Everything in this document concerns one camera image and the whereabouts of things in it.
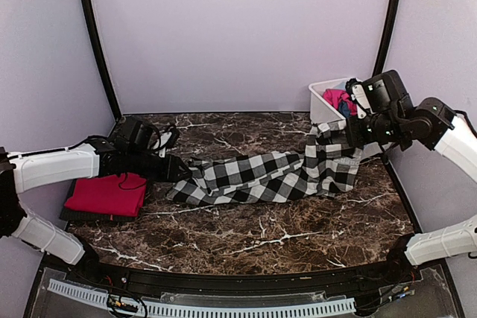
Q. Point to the white plastic laundry bin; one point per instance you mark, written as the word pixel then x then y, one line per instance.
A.
pixel 321 111

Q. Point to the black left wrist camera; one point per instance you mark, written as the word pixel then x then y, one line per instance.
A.
pixel 133 135

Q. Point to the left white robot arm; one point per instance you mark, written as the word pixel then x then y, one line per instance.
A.
pixel 93 157

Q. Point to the black front rail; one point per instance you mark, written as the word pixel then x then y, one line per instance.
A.
pixel 361 280

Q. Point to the left black frame post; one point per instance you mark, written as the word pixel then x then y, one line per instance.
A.
pixel 95 42

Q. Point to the black frame post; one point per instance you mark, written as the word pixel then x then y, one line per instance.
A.
pixel 95 42
pixel 387 32

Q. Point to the pink garment in bin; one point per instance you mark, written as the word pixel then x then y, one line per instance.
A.
pixel 338 97

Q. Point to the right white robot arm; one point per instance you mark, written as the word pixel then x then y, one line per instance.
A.
pixel 438 128

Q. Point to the black white plaid shirt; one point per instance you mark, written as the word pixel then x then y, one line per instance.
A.
pixel 327 166

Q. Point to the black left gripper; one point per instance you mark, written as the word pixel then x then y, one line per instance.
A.
pixel 170 172

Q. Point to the white slotted cable duct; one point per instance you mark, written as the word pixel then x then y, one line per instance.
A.
pixel 175 305

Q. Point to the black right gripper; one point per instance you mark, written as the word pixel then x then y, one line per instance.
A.
pixel 355 138

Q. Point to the folded red t-shirt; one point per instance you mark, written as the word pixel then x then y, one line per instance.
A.
pixel 113 195

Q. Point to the blue garment in bin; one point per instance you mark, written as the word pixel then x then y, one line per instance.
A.
pixel 347 109

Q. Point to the right black frame post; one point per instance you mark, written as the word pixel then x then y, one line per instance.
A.
pixel 387 32

